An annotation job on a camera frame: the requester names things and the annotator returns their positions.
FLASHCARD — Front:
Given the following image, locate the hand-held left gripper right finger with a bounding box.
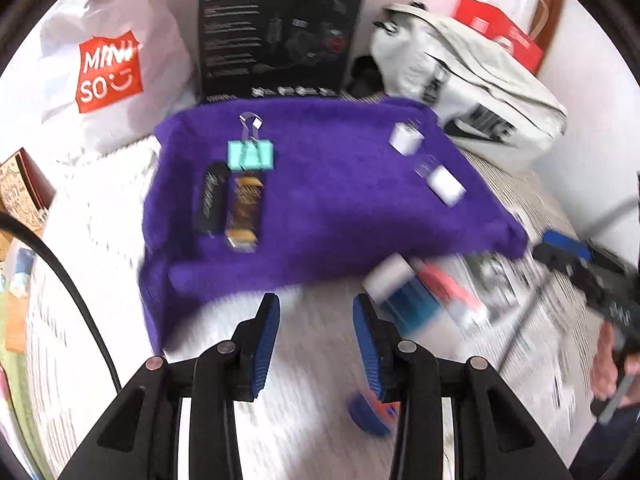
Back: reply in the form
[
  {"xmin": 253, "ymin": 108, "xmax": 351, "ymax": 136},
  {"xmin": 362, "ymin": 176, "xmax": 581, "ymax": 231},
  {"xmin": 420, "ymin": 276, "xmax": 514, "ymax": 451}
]
[{"xmin": 352, "ymin": 294, "xmax": 573, "ymax": 480}]

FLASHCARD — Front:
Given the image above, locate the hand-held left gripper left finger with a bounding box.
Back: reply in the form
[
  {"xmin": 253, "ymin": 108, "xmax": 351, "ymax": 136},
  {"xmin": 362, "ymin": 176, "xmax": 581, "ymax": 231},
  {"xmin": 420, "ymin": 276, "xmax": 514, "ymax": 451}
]
[{"xmin": 57, "ymin": 292, "xmax": 281, "ymax": 480}]

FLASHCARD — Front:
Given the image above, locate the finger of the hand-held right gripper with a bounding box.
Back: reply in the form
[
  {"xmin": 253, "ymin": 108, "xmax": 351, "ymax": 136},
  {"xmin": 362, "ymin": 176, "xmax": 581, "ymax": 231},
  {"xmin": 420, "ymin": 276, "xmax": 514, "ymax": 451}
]
[
  {"xmin": 542, "ymin": 230, "xmax": 593, "ymax": 262},
  {"xmin": 531, "ymin": 244, "xmax": 576, "ymax": 275}
]

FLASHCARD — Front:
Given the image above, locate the blue orange pencil sharpener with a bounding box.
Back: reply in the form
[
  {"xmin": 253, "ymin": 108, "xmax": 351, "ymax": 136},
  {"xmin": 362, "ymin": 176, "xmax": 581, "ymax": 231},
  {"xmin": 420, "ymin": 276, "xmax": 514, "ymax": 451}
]
[{"xmin": 348, "ymin": 390, "xmax": 401, "ymax": 436}]

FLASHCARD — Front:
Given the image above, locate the white charger plug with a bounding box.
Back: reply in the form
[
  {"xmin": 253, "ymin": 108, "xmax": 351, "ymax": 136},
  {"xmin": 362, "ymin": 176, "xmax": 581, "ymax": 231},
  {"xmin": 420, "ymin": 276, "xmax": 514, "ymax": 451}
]
[
  {"xmin": 390, "ymin": 119, "xmax": 425, "ymax": 156},
  {"xmin": 415, "ymin": 157, "xmax": 467, "ymax": 207}
]

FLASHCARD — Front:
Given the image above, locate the black lighter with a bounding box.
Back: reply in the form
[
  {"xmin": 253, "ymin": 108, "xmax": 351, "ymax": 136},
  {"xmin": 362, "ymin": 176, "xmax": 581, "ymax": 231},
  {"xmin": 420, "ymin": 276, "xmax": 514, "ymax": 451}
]
[{"xmin": 194, "ymin": 161, "xmax": 228, "ymax": 236}]

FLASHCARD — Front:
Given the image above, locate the green binder clip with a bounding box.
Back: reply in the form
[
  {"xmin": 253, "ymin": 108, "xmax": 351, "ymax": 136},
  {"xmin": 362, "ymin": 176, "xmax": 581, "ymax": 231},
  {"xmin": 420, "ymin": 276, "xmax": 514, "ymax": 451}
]
[{"xmin": 227, "ymin": 112, "xmax": 276, "ymax": 171}]

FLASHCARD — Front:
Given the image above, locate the person's right hand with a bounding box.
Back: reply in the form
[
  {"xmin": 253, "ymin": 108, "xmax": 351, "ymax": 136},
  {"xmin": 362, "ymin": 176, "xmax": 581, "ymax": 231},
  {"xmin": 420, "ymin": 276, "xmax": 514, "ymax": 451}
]
[{"xmin": 590, "ymin": 320, "xmax": 632, "ymax": 402}]

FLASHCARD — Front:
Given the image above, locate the white blue bottle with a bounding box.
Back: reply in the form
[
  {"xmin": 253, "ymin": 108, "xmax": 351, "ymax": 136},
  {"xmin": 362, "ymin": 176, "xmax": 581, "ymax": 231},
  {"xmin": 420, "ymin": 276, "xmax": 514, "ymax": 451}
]
[{"xmin": 362, "ymin": 252, "xmax": 441, "ymax": 333}]

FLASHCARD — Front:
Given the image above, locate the newspaper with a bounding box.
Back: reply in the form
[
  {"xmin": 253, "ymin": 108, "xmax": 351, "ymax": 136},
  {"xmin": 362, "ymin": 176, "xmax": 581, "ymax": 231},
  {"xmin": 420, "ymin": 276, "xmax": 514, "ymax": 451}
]
[{"xmin": 27, "ymin": 240, "xmax": 601, "ymax": 480}]

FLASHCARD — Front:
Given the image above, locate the red pink tube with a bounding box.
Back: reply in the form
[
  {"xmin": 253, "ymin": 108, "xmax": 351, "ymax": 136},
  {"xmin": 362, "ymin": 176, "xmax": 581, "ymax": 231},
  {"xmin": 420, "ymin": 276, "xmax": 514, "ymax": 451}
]
[{"xmin": 417, "ymin": 260, "xmax": 491, "ymax": 323}]

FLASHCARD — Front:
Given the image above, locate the purple towel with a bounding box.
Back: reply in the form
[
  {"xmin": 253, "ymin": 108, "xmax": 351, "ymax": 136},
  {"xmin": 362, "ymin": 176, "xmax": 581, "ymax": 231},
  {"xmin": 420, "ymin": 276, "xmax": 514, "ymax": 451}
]
[{"xmin": 137, "ymin": 97, "xmax": 531, "ymax": 356}]

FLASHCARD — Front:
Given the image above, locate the grey sling bag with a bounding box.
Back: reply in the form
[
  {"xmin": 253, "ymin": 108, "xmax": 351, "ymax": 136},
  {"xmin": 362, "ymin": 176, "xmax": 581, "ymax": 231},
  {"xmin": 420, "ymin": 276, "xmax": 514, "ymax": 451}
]
[{"xmin": 370, "ymin": 2, "xmax": 568, "ymax": 173}]

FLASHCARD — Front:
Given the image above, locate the small red paper bag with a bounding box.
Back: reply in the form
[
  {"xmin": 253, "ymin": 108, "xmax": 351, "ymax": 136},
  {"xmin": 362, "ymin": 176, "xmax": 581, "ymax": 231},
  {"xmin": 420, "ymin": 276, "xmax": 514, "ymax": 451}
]
[{"xmin": 452, "ymin": 0, "xmax": 548, "ymax": 76}]

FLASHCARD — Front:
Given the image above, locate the wooden nightstand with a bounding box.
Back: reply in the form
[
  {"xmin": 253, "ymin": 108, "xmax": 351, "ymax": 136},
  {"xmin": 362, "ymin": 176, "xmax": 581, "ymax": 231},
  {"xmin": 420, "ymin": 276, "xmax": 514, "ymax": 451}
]
[{"xmin": 0, "ymin": 200, "xmax": 48, "ymax": 356}]

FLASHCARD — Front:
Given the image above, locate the green cloth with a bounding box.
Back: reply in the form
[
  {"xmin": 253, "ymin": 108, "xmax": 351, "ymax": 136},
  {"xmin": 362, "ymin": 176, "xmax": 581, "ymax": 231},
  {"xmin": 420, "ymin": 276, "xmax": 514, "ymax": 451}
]
[{"xmin": 0, "ymin": 285, "xmax": 53, "ymax": 466}]

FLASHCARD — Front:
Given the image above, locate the patterned red box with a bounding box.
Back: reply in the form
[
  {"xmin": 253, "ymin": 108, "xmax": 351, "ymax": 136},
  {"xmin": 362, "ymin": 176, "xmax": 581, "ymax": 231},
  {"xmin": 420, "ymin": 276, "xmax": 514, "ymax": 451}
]
[{"xmin": 0, "ymin": 147, "xmax": 56, "ymax": 216}]

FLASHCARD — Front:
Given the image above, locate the black headset box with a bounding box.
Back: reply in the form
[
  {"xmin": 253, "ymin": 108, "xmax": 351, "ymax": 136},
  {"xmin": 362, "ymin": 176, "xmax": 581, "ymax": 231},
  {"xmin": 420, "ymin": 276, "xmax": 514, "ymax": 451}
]
[{"xmin": 199, "ymin": 0, "xmax": 371, "ymax": 106}]

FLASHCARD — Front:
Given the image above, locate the white plastic shopping bag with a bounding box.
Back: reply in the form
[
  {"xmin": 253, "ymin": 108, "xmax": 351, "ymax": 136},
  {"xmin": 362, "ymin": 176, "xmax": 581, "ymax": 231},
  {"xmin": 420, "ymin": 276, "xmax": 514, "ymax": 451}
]
[{"xmin": 40, "ymin": 0, "xmax": 198, "ymax": 161}]

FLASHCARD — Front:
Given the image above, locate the black cable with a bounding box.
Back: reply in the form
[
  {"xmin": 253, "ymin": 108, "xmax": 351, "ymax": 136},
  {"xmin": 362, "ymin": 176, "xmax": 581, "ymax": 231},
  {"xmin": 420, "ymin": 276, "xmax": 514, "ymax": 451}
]
[
  {"xmin": 495, "ymin": 195, "xmax": 640, "ymax": 376},
  {"xmin": 0, "ymin": 212, "xmax": 123, "ymax": 393}
]

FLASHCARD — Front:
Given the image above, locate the wooden door frame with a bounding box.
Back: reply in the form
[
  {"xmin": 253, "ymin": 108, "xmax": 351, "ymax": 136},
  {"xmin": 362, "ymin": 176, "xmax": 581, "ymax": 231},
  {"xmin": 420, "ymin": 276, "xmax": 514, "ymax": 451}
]
[{"xmin": 530, "ymin": 0, "xmax": 568, "ymax": 46}]

